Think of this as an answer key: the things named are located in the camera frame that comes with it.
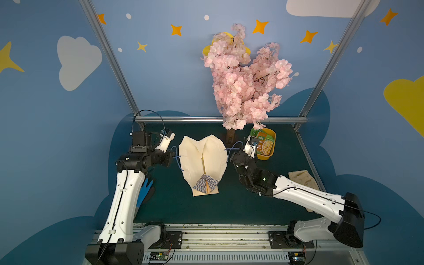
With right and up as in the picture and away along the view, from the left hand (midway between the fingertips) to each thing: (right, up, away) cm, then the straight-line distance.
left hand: (171, 150), depth 74 cm
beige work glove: (+73, -17, +21) cm, 78 cm away
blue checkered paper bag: (+14, -7, +17) cm, 23 cm away
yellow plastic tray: (+60, +10, +37) cm, 71 cm away
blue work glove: (-19, -23, +13) cm, 33 cm away
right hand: (+33, +2, 0) cm, 33 cm away
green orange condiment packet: (+53, +4, +30) cm, 61 cm away
